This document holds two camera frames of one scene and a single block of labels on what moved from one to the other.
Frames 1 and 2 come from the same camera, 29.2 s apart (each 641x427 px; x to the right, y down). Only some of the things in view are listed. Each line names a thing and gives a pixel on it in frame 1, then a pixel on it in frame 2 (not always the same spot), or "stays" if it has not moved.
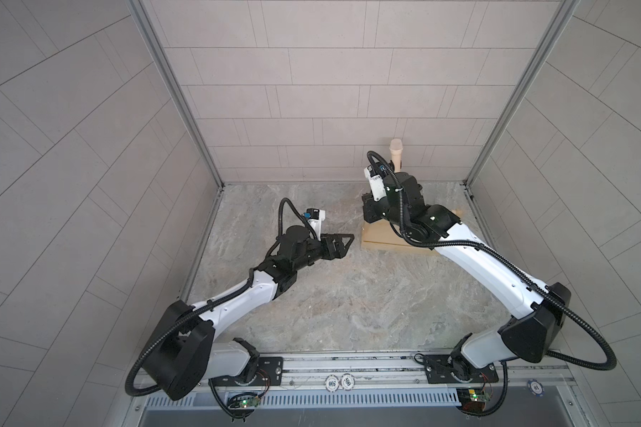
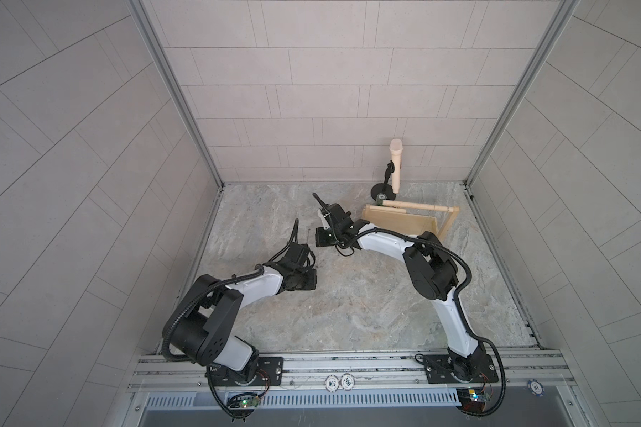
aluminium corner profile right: (565, 11) stays
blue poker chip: (536, 388) stays
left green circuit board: (247, 402) stays
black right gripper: (369, 205) to (321, 239)
